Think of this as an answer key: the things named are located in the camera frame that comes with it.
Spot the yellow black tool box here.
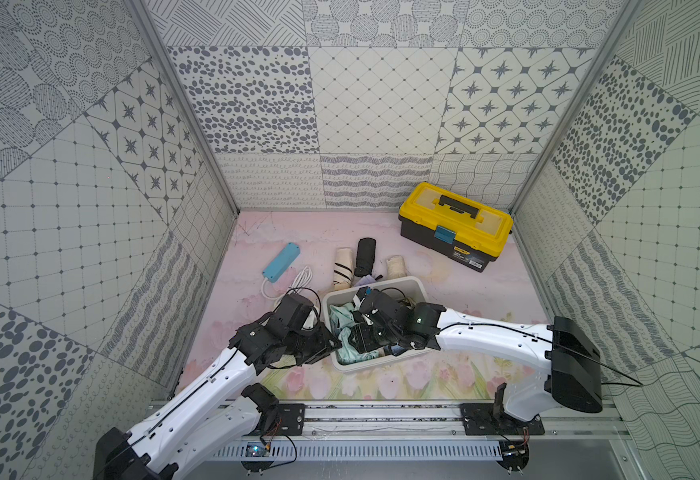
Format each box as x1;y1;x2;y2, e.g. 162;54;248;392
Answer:
398;182;513;272

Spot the aluminium rail with mounts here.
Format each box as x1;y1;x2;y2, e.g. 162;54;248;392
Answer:
165;398;636;478

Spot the beige umbrella right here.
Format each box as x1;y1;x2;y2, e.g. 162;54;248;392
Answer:
386;255;408;279

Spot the mint green umbrella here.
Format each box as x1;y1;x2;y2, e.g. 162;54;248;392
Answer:
329;302;380;365

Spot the white plastic storage box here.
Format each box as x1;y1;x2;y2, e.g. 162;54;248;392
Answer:
322;276;429;374

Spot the lavender folded umbrella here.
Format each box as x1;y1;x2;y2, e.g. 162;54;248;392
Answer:
357;275;377;286

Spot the black folded umbrella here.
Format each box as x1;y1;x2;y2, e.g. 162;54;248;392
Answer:
354;237;377;278

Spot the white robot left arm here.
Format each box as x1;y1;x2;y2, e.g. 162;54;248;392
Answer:
93;293;341;479

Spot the teal power strip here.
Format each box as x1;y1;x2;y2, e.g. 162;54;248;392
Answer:
263;242;301;283

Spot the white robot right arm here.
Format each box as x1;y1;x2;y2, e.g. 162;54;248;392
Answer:
350;287;603;423

